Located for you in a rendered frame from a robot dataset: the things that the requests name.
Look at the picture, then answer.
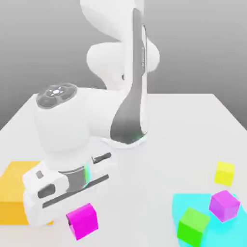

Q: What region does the small yellow cube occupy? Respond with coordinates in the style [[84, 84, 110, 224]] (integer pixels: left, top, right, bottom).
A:
[[214, 161, 235, 187]]

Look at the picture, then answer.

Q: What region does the small magenta cube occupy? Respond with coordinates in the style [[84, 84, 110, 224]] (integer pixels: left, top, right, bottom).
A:
[[65, 202, 99, 241]]

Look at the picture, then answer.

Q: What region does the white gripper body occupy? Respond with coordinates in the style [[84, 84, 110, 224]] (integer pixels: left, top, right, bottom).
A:
[[23, 159, 118, 227]]

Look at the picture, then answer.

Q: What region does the small purple cube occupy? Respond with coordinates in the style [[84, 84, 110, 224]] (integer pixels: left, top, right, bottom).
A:
[[208, 190, 241, 223]]

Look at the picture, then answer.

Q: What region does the large orange box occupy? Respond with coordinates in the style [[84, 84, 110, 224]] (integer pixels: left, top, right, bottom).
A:
[[0, 161, 54, 226]]

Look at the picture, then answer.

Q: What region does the large cyan box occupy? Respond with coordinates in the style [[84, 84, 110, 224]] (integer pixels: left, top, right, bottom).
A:
[[171, 192, 247, 247]]

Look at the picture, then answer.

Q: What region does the small green cube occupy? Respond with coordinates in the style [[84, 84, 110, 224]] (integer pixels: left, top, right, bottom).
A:
[[177, 207, 211, 247]]

